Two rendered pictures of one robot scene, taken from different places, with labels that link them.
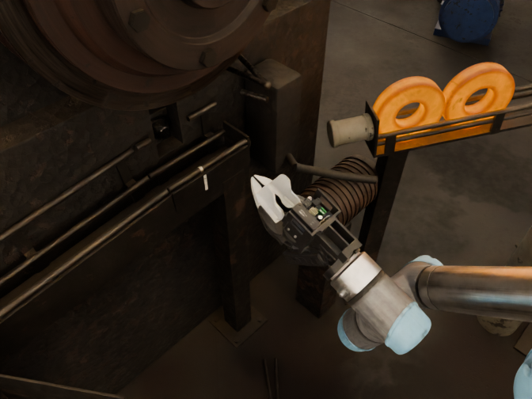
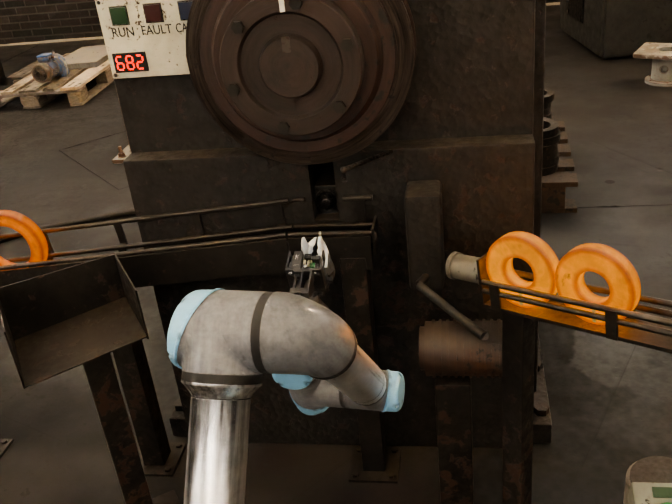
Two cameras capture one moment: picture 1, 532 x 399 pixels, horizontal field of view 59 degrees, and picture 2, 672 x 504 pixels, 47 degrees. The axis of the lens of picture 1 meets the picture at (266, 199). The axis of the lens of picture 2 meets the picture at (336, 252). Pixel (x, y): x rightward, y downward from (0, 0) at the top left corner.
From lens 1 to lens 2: 1.24 m
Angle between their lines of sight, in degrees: 48
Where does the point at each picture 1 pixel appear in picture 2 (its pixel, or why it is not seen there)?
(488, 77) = (592, 258)
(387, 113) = (494, 260)
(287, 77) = (424, 193)
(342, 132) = (454, 263)
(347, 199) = (453, 343)
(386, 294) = not seen: hidden behind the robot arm
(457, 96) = (563, 270)
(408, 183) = not seen: outside the picture
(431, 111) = (539, 277)
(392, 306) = not seen: hidden behind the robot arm
